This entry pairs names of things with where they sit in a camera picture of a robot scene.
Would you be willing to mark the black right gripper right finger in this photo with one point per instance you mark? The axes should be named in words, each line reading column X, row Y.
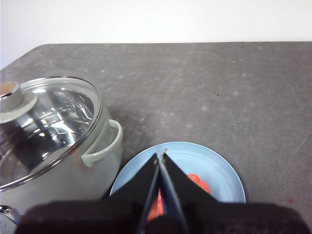
column 182, row 187

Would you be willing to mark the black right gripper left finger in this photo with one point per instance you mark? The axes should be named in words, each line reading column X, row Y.
column 139, row 182

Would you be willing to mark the orange pumpkin with green stem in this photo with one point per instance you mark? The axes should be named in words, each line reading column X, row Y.
column 198, row 181

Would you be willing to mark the glass lid with green knob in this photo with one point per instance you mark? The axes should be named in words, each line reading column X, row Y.
column 61, row 117

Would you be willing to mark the blue round plate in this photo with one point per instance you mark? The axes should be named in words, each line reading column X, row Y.
column 207, row 161

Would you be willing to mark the pale green electric steamer pot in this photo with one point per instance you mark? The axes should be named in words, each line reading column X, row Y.
column 73, row 178

